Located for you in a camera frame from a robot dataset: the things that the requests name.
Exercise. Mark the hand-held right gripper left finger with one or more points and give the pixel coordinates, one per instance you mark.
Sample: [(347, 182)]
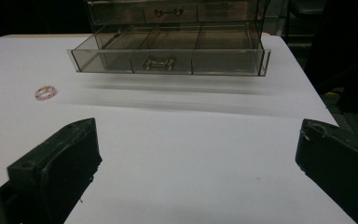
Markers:
[(56, 168)]

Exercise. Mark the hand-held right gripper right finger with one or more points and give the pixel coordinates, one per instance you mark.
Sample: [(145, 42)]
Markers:
[(338, 161)]

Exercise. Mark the clear smoky acrylic drawer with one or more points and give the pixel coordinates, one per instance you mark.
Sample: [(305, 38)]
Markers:
[(167, 59)]

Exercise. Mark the clear smoky acrylic drawer cabinet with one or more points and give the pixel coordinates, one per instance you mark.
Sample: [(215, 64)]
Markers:
[(174, 18)]

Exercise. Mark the closed clear acrylic drawer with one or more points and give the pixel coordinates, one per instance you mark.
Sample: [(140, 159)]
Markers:
[(171, 12)]

